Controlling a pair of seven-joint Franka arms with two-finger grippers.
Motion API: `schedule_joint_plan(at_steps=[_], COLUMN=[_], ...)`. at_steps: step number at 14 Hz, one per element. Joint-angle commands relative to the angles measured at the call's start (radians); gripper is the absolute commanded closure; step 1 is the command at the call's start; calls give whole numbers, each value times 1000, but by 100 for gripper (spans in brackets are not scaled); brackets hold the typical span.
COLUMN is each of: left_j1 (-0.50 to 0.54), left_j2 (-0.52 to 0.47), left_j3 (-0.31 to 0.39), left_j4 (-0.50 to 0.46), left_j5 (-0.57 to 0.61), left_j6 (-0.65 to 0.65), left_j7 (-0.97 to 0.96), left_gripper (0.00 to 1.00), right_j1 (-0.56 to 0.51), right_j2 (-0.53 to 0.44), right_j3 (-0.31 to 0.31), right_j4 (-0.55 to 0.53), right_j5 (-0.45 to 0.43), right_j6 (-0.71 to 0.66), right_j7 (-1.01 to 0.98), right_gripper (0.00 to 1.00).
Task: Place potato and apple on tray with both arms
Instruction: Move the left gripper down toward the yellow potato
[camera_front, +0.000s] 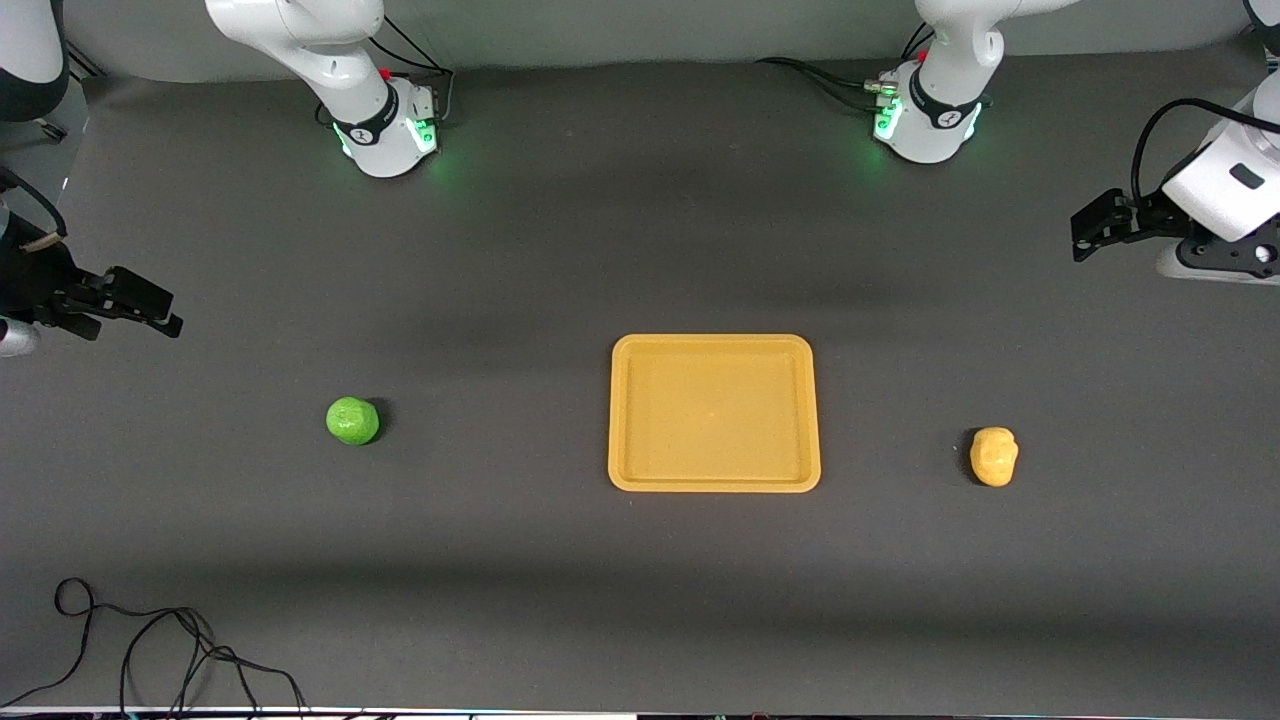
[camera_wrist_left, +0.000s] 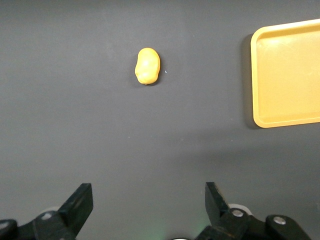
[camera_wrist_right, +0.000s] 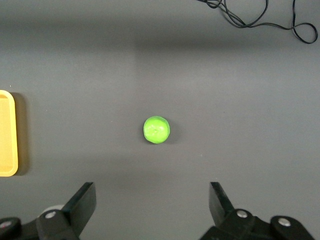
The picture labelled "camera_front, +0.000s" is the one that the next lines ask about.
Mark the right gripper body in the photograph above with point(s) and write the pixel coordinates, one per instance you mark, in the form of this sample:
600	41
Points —
40	282

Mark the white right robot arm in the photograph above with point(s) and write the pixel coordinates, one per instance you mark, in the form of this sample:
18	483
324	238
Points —
340	60

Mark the dark grey table cover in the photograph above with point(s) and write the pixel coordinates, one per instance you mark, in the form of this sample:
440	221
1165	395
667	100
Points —
640	250

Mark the green apple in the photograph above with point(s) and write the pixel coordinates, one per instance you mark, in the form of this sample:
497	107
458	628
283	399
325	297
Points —
352	421

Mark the yellow plastic tray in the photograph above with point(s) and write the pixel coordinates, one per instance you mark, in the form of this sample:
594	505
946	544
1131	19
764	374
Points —
713	415

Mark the yellow potato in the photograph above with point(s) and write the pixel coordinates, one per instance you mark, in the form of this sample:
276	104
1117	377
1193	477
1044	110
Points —
994	457

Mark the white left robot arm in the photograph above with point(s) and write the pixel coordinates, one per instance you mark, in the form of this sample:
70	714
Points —
940	120

